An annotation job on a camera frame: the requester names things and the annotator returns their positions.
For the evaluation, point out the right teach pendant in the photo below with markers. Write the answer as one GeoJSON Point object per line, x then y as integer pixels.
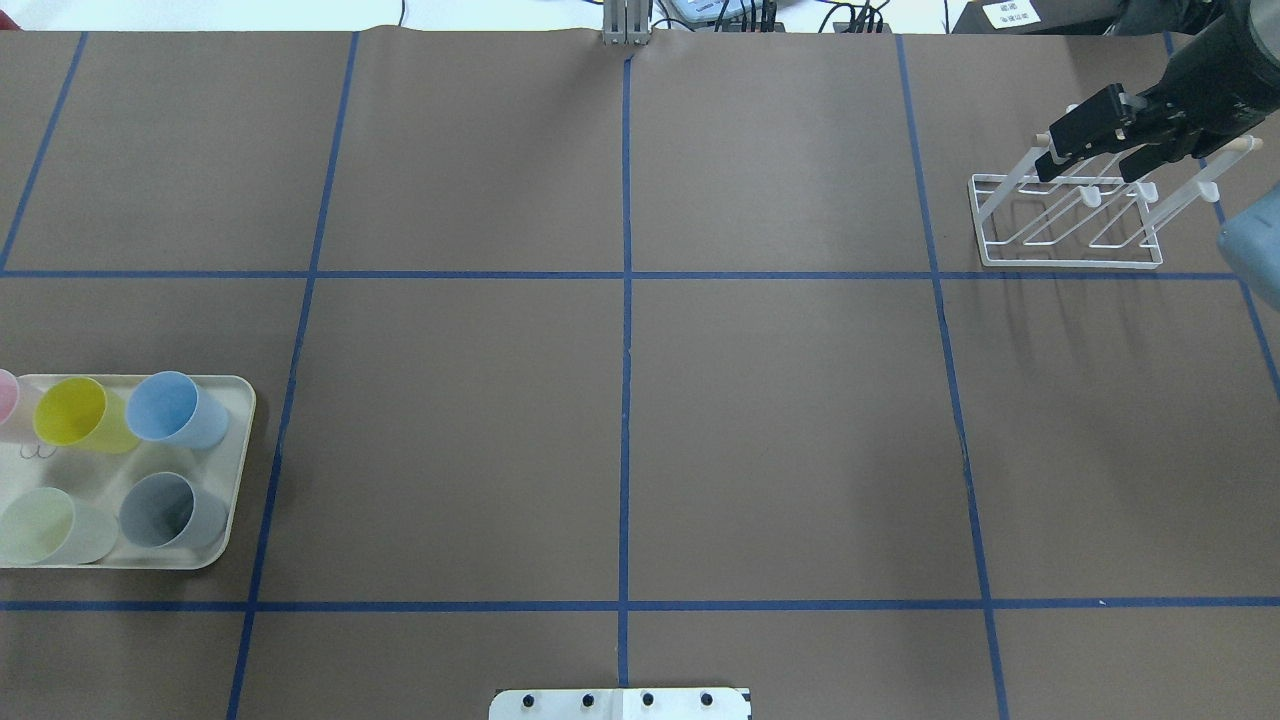
{"type": "Point", "coordinates": [706, 11]}

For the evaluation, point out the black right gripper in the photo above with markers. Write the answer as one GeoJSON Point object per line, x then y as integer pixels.
{"type": "Point", "coordinates": [1215, 92]}

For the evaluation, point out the black box with label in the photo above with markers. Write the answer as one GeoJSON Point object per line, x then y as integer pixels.
{"type": "Point", "coordinates": [1088, 18]}

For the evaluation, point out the light green plastic cup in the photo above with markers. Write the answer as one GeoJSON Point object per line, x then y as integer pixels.
{"type": "Point", "coordinates": [46, 527]}

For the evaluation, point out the grey plastic cup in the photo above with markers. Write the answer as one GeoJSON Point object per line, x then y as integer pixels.
{"type": "Point", "coordinates": [166, 511]}

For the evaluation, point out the pink plastic cup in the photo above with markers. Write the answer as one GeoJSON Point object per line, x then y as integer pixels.
{"type": "Point", "coordinates": [19, 401]}

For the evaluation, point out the aluminium frame post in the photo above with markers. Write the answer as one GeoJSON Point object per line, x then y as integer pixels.
{"type": "Point", "coordinates": [626, 22]}

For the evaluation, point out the yellow plastic cup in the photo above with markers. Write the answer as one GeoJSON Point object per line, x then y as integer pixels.
{"type": "Point", "coordinates": [81, 413]}

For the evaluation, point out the white wire cup rack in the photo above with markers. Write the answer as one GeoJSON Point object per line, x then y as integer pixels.
{"type": "Point", "coordinates": [1089, 218]}

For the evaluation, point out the cream plastic tray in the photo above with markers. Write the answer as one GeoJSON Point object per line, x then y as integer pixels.
{"type": "Point", "coordinates": [105, 479]}

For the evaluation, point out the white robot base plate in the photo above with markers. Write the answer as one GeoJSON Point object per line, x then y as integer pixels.
{"type": "Point", "coordinates": [623, 703]}

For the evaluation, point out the blue plastic cup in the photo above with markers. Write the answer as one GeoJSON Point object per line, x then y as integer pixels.
{"type": "Point", "coordinates": [171, 408]}

